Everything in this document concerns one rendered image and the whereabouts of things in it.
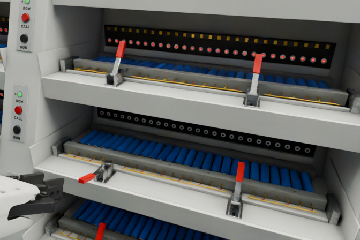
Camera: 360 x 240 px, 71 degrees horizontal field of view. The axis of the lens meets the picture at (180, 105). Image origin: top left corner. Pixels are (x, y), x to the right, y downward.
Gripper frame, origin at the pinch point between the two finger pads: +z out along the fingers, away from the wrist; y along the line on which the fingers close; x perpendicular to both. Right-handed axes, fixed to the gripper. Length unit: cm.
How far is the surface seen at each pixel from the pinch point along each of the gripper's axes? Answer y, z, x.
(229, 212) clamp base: 26.2, 15.1, -0.5
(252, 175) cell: 29.7, 23.7, 5.6
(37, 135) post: -15.5, 14.1, 5.3
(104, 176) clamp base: 1.4, 15.1, 0.2
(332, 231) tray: 43.3, 17.8, 0.0
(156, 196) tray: 12.6, 15.7, -1.2
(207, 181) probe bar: 21.1, 20.8, 2.9
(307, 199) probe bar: 39.6, 20.6, 3.8
